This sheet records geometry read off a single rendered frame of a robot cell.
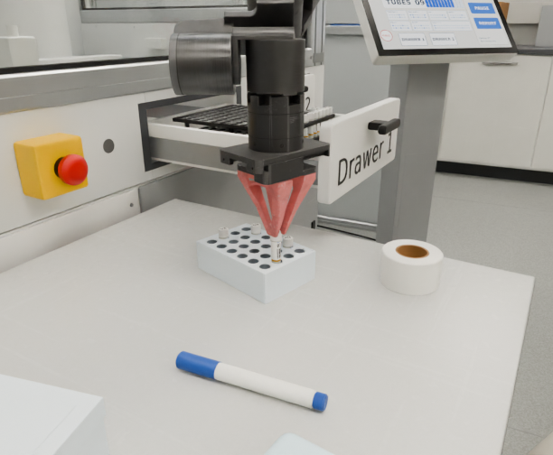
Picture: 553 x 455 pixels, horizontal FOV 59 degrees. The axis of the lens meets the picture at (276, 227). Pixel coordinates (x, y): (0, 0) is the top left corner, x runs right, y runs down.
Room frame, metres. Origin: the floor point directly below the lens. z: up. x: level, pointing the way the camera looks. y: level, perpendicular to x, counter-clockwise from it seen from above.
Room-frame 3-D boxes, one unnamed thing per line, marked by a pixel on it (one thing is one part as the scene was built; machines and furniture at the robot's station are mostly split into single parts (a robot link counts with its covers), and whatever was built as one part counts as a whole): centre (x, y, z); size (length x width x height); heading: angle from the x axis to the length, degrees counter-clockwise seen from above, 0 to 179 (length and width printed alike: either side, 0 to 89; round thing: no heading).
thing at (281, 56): (0.50, 0.01, 1.01); 0.07 x 0.06 x 0.07; 90
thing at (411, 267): (0.52, -0.16, 0.78); 0.07 x 0.07 x 0.04
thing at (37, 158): (0.62, 0.29, 0.88); 0.07 x 0.05 x 0.07; 150
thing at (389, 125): (0.74, -0.16, 0.91); 0.07 x 0.04 x 0.01; 150
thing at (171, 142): (0.86, 0.04, 0.86); 0.40 x 0.26 x 0.06; 60
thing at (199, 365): (0.33, 0.02, 0.77); 0.14 x 0.02 x 0.02; 67
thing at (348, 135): (0.75, -0.14, 0.87); 0.29 x 0.02 x 0.11; 150
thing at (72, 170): (0.60, 0.26, 0.88); 0.04 x 0.03 x 0.04; 150
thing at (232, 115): (0.85, 0.04, 0.87); 0.22 x 0.18 x 0.06; 60
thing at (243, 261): (0.54, 0.03, 0.78); 0.12 x 0.08 x 0.04; 45
